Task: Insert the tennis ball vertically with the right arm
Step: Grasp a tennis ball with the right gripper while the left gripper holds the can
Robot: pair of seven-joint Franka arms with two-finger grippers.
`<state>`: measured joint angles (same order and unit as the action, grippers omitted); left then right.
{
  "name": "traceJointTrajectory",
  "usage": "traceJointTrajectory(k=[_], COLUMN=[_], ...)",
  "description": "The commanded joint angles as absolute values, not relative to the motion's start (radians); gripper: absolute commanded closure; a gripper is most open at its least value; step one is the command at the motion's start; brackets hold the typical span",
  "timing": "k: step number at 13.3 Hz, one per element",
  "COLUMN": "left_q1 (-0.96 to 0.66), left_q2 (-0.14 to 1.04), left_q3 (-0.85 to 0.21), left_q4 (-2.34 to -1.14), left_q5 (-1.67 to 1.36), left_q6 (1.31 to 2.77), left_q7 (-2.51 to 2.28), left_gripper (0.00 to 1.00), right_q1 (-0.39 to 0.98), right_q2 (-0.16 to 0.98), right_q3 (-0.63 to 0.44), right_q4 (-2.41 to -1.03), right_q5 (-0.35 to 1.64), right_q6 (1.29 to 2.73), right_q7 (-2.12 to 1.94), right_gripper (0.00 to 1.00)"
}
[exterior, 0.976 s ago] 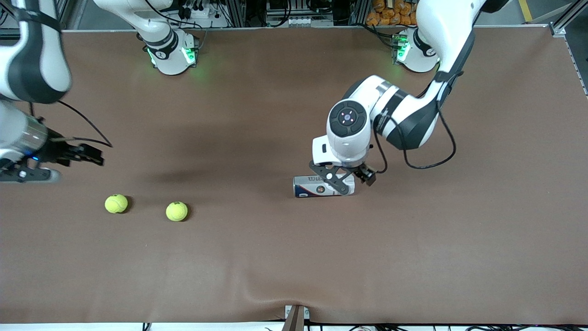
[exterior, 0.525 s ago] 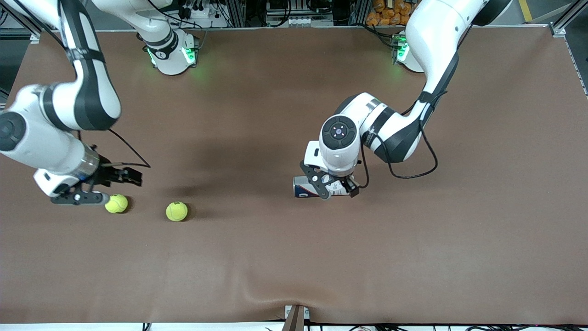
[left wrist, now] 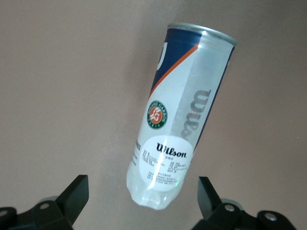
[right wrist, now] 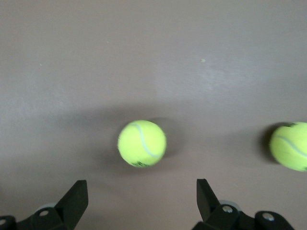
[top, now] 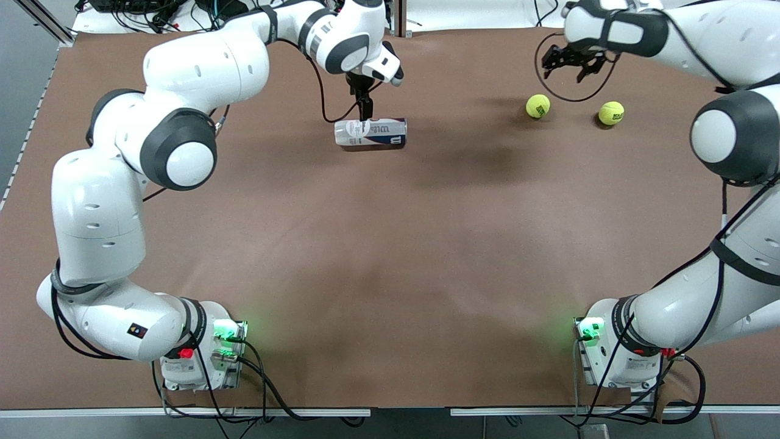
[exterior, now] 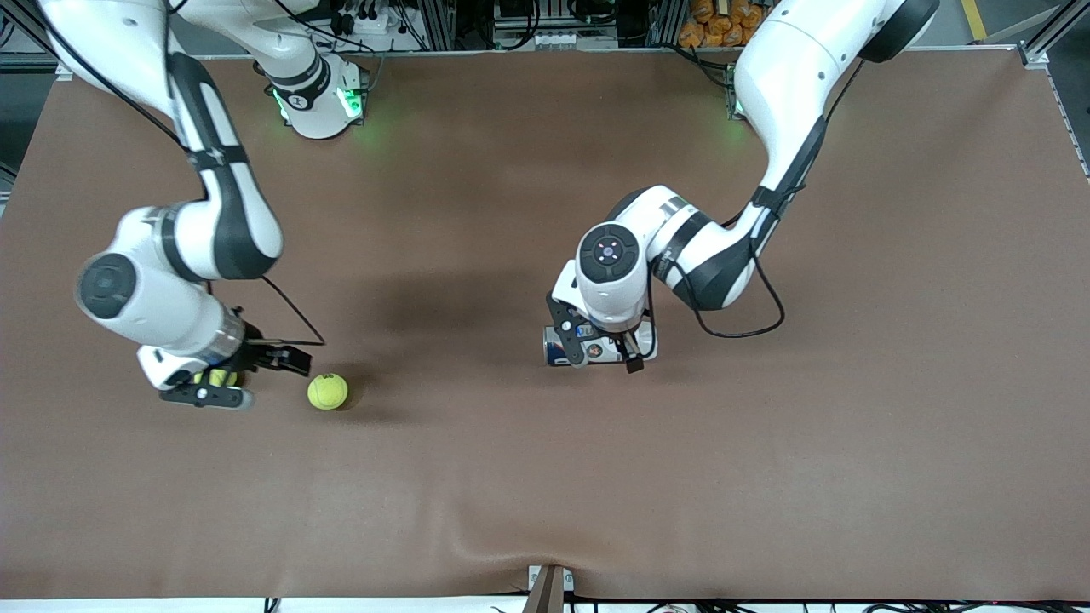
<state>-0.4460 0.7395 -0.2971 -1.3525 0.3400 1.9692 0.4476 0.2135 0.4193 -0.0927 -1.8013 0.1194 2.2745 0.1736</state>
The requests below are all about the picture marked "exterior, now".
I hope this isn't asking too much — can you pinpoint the aluminium frame post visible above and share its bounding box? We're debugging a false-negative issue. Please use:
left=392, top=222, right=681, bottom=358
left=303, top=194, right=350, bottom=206
left=417, top=0, right=458, bottom=50
left=647, top=0, right=684, bottom=49

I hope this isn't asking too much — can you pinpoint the silver blue tennis ball can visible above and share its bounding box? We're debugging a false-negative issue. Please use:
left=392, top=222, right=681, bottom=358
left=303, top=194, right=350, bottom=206
left=543, top=321, right=659, bottom=368

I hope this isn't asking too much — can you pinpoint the metal table clamp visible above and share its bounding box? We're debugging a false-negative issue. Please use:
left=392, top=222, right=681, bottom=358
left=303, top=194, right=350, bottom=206
left=527, top=564, right=576, bottom=613

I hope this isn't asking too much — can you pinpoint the brown table mat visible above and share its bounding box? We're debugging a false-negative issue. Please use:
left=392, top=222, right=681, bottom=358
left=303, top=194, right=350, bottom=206
left=0, top=47, right=1090, bottom=601

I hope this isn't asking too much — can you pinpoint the white power strip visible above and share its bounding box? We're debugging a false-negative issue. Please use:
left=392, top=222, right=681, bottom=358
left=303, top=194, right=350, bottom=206
left=328, top=0, right=405, bottom=39

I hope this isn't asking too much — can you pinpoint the aluminium frame profile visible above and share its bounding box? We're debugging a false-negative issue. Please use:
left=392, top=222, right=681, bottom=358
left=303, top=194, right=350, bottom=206
left=1019, top=0, right=1090, bottom=69

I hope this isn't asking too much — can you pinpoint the pile of orange objects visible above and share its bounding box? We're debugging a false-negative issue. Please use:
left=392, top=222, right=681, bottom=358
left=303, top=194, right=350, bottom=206
left=679, top=0, right=772, bottom=49

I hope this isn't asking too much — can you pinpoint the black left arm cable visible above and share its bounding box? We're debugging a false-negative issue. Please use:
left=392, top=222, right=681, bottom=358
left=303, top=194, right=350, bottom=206
left=647, top=60, right=786, bottom=340

